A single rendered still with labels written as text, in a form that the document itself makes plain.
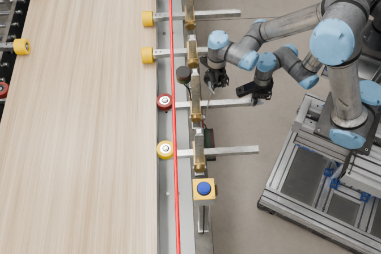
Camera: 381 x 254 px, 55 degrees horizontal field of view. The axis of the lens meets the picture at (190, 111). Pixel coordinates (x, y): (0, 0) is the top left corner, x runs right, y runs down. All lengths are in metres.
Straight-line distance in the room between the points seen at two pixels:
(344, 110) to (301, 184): 1.14
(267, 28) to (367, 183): 0.74
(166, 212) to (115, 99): 0.59
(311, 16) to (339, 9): 0.16
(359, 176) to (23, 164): 1.41
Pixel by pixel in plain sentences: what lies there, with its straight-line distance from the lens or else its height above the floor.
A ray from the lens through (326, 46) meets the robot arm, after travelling 1.09.
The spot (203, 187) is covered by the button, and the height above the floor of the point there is 1.23.
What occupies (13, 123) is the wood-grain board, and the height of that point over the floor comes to 0.90.
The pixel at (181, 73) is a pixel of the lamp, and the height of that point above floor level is 1.17.
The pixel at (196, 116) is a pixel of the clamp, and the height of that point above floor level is 0.85.
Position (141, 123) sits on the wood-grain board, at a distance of 1.71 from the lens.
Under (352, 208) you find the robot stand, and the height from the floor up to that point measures 0.21.
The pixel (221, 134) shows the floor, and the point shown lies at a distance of 2.67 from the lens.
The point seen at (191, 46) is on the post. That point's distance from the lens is 1.74.
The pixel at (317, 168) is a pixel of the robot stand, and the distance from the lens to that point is 2.45.
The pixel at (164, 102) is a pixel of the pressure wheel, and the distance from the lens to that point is 1.74.
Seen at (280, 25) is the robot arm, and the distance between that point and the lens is 1.34.
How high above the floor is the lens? 2.37
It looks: 59 degrees down
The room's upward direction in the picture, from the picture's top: 3 degrees counter-clockwise
